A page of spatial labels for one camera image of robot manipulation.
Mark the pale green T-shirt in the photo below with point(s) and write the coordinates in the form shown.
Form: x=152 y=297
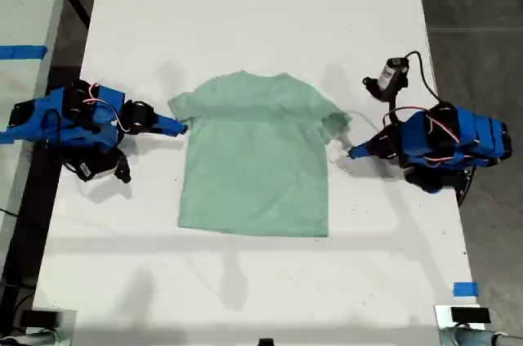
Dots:
x=253 y=158

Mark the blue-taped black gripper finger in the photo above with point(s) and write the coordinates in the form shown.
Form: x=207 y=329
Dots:
x=367 y=154
x=365 y=147
x=171 y=131
x=169 y=121

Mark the small black box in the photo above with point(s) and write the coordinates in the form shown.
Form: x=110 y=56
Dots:
x=40 y=318
x=470 y=315

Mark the blue tape square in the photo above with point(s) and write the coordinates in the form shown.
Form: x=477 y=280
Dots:
x=466 y=288

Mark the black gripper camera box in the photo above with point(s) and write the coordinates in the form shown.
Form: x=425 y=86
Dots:
x=88 y=168
x=390 y=74

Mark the blue and black robot arm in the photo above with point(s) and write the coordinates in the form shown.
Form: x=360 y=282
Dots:
x=457 y=137
x=61 y=117

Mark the black metal frame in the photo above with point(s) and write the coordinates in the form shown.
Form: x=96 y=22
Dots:
x=79 y=2

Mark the small black clamp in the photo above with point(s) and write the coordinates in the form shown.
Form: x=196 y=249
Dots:
x=266 y=342

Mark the pale grey tube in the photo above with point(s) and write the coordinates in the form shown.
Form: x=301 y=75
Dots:
x=32 y=338
x=474 y=338

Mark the pale side table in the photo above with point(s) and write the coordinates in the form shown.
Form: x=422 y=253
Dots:
x=24 y=2

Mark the long blue tape strip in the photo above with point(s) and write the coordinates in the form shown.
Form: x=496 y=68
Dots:
x=20 y=52

